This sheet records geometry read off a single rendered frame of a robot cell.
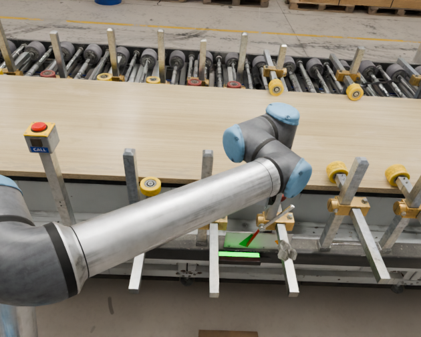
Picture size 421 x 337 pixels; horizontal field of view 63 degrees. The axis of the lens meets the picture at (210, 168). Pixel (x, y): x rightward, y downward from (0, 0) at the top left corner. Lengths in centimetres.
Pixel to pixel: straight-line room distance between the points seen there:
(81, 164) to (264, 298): 127
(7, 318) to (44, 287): 27
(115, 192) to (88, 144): 24
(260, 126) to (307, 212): 85
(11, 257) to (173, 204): 25
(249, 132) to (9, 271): 56
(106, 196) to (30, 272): 107
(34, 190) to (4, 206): 106
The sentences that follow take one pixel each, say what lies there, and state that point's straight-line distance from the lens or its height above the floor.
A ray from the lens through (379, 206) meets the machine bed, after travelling 173.
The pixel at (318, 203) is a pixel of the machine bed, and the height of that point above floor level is 74.
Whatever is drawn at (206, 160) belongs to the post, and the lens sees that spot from 109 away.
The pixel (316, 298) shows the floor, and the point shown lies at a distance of 222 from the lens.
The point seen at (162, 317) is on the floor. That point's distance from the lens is 204.
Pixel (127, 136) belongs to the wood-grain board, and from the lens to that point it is 161.
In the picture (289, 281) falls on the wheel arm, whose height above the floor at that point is 86.
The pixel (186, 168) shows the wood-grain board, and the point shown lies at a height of 90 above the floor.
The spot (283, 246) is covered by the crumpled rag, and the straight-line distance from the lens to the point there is 125.
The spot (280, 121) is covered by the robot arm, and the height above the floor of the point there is 137.
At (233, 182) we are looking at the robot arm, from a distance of 66.
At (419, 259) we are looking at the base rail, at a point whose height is 69.
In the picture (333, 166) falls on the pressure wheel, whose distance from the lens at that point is 146.
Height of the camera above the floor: 183
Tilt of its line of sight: 41 degrees down
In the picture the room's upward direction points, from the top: 5 degrees clockwise
